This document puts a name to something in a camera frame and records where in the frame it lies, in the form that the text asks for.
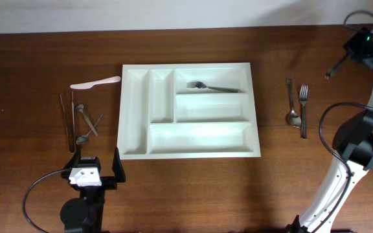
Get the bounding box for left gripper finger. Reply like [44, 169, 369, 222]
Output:
[112, 147, 126, 183]
[68, 149, 81, 168]

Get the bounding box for long metal tongs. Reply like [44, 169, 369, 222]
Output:
[59, 94, 76, 153]

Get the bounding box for metal fork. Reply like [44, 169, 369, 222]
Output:
[299, 85, 308, 139]
[186, 81, 241, 93]

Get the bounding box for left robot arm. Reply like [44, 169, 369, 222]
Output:
[60, 148, 126, 232]

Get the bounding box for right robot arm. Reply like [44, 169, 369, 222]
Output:
[284, 10, 373, 232]

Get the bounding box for small metal spoon lower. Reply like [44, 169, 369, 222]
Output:
[76, 114, 103, 145]

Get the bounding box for small metal spoon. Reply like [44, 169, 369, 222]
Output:
[76, 114, 103, 145]
[74, 104, 98, 136]

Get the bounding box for small metal spoon upper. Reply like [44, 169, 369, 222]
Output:
[74, 104, 98, 136]

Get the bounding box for white plastic knife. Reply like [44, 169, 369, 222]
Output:
[70, 76, 121, 90]

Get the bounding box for white cutlery tray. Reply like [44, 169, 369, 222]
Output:
[117, 63, 261, 160]

